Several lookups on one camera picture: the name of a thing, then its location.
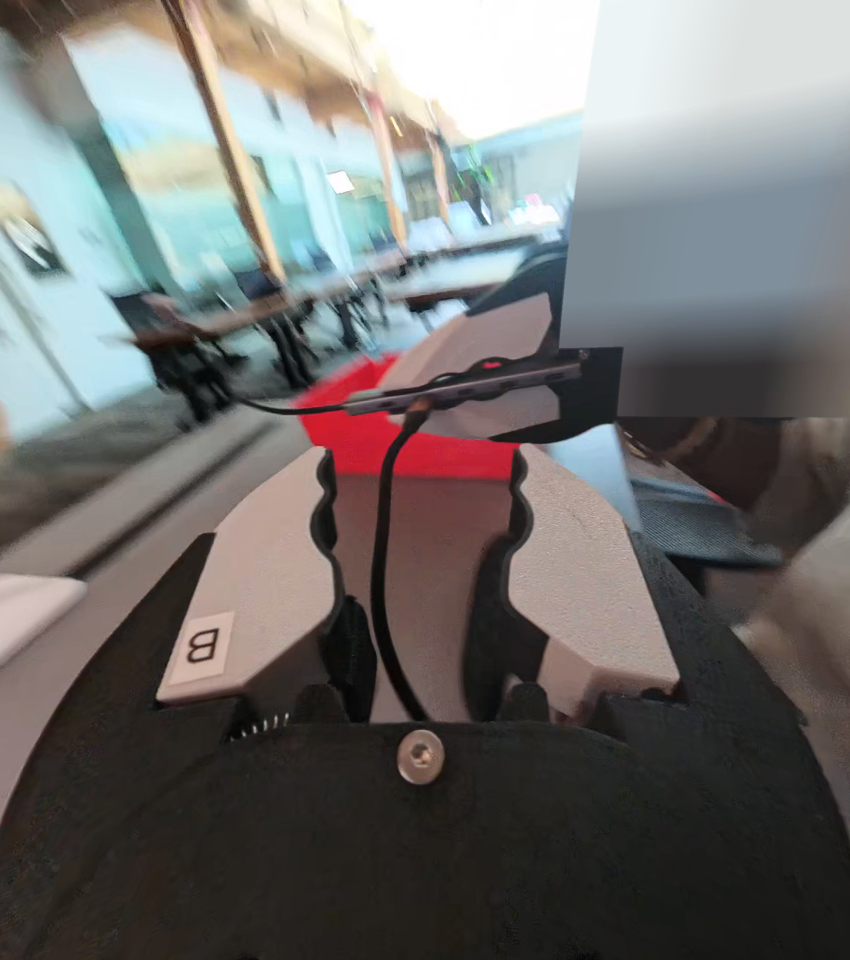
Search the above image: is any dark fabric bag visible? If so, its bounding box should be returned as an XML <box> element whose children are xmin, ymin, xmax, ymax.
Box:
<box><xmin>620</xmin><ymin>427</ymin><xmax>785</xmax><ymax>568</ymax></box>

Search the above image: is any black braided usb-c cable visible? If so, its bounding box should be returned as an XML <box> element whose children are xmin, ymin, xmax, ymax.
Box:
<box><xmin>369</xmin><ymin>396</ymin><xmax>435</xmax><ymax>724</ymax></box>

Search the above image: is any red plastic bin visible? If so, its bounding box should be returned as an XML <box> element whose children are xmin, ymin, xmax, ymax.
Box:
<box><xmin>294</xmin><ymin>352</ymin><xmax>525</xmax><ymax>481</ymax></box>

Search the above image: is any pale long table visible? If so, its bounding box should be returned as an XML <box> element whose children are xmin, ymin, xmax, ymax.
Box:
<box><xmin>383</xmin><ymin>247</ymin><xmax>539</xmax><ymax>310</ymax></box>

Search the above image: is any framed wall picture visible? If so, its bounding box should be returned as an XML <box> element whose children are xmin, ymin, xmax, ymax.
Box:
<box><xmin>0</xmin><ymin>178</ymin><xmax>70</xmax><ymax>277</ymax></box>

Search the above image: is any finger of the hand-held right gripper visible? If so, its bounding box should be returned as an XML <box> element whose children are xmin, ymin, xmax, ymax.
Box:
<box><xmin>393</xmin><ymin>291</ymin><xmax>557</xmax><ymax>391</ymax></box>
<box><xmin>387</xmin><ymin>384</ymin><xmax>566</xmax><ymax>445</ymax></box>

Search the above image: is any thick wooden post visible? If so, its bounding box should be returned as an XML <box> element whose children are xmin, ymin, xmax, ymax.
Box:
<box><xmin>161</xmin><ymin>0</ymin><xmax>290</xmax><ymax>282</ymax></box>

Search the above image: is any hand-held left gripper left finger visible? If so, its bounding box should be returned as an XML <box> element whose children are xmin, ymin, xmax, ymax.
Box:
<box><xmin>155</xmin><ymin>446</ymin><xmax>345</xmax><ymax>706</ymax></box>

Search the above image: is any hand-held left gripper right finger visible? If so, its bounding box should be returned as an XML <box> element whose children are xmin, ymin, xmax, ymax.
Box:
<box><xmin>503</xmin><ymin>446</ymin><xmax>683</xmax><ymax>723</ymax></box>

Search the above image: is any thin wooden post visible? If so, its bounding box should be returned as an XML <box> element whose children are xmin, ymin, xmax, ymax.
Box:
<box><xmin>362</xmin><ymin>88</ymin><xmax>410</xmax><ymax>252</ymax></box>

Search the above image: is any grey usb hub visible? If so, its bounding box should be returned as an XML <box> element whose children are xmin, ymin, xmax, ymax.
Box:
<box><xmin>344</xmin><ymin>348</ymin><xmax>593</xmax><ymax>418</ymax></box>

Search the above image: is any thin black hub cable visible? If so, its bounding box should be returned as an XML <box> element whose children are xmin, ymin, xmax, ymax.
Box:
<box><xmin>232</xmin><ymin>394</ymin><xmax>355</xmax><ymax>417</ymax></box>

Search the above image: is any brown wooden table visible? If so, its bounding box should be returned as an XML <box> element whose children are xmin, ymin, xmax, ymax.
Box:
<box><xmin>132</xmin><ymin>294</ymin><xmax>325</xmax><ymax>350</ymax></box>

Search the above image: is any dark office chair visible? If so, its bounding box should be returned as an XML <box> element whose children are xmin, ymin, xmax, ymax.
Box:
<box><xmin>111</xmin><ymin>291</ymin><xmax>242</xmax><ymax>430</ymax></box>

